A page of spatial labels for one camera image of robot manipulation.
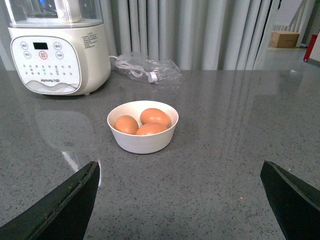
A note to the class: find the white bowl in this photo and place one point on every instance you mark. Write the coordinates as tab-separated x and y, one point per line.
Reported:
142	144

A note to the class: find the white Joyoung blender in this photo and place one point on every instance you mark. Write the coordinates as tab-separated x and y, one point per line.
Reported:
59	47

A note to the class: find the brown egg in bowl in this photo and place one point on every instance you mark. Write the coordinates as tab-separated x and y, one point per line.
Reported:
151	129
126	124
155	115

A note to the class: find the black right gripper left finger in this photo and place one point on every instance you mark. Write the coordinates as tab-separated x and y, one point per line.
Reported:
63	214

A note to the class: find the brown egg in bowl back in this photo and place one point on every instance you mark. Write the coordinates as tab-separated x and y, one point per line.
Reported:
155	115

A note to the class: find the red object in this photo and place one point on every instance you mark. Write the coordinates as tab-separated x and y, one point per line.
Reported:
310	47

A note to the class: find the cardboard box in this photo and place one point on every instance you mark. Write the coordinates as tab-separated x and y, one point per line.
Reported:
284	39

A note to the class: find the brown egg in bowl front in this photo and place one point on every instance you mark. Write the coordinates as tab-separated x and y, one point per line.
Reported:
151	129

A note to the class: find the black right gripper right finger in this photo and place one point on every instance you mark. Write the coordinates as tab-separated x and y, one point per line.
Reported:
295	203

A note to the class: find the brown egg in bowl left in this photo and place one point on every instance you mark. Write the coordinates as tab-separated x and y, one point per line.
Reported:
126	124

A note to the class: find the clear plastic bag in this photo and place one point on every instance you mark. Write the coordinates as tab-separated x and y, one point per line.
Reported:
138	67

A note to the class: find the grey curtain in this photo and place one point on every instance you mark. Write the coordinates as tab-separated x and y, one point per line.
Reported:
195	34

